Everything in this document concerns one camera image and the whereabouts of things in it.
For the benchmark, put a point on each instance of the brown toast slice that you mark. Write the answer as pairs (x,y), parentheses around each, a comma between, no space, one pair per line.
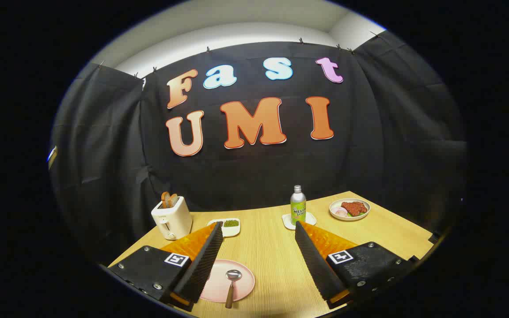
(173,199)
(165,199)

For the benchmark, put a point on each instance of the pink plate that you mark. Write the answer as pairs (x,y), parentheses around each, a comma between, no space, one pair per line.
(219,285)

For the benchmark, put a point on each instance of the white square coaster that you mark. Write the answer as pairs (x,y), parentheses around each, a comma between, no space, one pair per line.
(311,219)

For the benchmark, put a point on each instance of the red meat piece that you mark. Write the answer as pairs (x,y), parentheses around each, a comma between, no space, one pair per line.
(354,207)

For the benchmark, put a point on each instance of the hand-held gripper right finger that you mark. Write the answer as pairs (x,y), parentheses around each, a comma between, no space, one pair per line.
(316,265)

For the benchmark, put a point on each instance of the white divided dish with beans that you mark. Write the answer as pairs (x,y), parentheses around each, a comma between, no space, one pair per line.
(231,229)

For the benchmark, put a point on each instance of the white plate with food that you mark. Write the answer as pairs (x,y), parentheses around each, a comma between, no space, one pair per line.
(349,216)

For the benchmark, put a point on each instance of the white toaster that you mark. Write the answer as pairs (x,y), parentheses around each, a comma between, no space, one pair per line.
(172,221)

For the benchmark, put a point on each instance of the green soda bottle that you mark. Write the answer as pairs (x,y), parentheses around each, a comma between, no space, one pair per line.
(298,210)

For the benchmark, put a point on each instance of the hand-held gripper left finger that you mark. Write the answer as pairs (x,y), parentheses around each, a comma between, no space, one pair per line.
(206,265)

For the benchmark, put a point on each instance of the pink ham slices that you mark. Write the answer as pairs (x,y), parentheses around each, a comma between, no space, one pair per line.
(339,212)

